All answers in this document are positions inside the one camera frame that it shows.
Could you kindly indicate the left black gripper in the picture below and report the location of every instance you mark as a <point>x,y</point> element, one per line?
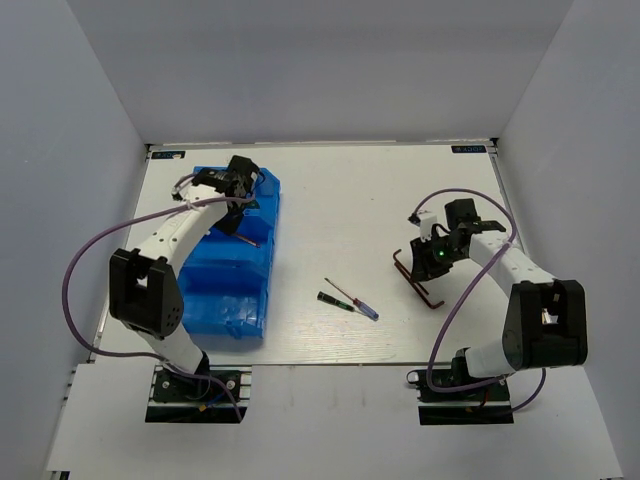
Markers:
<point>230,226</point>

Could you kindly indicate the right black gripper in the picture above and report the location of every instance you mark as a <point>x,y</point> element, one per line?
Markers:
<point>423,266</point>

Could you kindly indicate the blue plastic compartment bin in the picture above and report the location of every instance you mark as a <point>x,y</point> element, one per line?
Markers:
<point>225,282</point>

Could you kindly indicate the red blue handled screwdriver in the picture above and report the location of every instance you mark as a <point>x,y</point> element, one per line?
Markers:
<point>362,307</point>

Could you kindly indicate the long brown hex key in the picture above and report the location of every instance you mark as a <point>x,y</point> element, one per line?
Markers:
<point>248,241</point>

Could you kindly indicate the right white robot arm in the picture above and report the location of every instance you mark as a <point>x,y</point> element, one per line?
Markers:
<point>546,322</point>

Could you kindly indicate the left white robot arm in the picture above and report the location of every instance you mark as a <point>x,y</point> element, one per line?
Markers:
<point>144,294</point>

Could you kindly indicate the left table logo sticker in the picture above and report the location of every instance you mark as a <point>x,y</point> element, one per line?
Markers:
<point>172,154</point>

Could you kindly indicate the table logo sticker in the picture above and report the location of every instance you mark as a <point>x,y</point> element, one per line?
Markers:
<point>468,149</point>
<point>172,154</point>

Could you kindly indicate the right table logo sticker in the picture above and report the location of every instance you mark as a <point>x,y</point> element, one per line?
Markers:
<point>468,149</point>

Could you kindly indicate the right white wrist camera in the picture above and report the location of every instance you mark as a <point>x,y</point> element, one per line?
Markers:
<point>425,220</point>

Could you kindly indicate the black green handled screwdriver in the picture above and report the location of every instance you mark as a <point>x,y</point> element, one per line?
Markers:
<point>330,300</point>

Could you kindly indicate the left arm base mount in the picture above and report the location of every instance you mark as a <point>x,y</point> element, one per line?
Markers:
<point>168,387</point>

